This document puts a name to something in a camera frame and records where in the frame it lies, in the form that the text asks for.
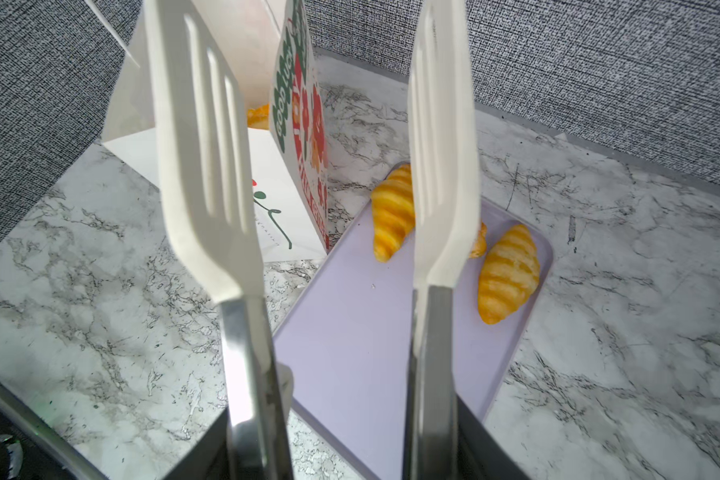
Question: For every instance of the striped long bread roll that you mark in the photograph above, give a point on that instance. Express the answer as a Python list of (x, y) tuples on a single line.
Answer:
[(258, 118)]

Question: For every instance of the lilac plastic tray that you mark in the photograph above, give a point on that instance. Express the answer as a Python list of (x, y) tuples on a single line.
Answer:
[(347, 341)]

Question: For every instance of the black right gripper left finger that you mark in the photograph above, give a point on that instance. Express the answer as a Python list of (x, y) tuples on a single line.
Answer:
[(207, 459)]

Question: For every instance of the croissant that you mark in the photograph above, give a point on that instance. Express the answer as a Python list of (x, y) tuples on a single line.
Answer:
[(393, 212), (509, 276)]

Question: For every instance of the croissant top right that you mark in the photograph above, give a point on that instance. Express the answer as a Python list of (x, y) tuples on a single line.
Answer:
[(509, 276)]

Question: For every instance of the croissant top left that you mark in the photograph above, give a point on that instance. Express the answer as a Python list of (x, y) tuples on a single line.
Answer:
[(393, 212)]

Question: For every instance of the white and metal tongs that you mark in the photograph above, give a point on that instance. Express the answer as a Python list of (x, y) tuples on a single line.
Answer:
[(205, 176)]

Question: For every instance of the twisted bun top middle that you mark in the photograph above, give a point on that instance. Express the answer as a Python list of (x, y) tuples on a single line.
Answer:
[(479, 246)]

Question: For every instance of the white paper bag with rose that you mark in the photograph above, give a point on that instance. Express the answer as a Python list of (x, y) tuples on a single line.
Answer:
[(268, 46)]

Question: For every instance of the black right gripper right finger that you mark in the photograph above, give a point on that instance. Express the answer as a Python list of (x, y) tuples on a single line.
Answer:
[(479, 456)]

